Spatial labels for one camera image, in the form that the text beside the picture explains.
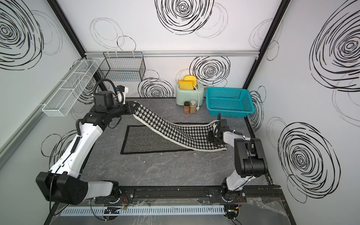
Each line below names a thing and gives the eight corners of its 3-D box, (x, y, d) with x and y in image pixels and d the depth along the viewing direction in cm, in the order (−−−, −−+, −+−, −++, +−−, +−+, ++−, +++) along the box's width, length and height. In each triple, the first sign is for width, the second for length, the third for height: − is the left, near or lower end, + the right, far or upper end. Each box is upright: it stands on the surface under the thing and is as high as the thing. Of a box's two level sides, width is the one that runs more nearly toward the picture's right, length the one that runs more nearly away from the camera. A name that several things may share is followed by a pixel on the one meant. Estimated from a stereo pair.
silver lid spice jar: (189, 114, 112) (190, 105, 104) (189, 108, 116) (190, 99, 108) (195, 114, 112) (196, 105, 104) (195, 108, 116) (196, 99, 108)
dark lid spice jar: (183, 113, 111) (184, 106, 104) (183, 108, 114) (184, 101, 108) (189, 113, 111) (189, 106, 104) (189, 108, 114) (189, 101, 108)
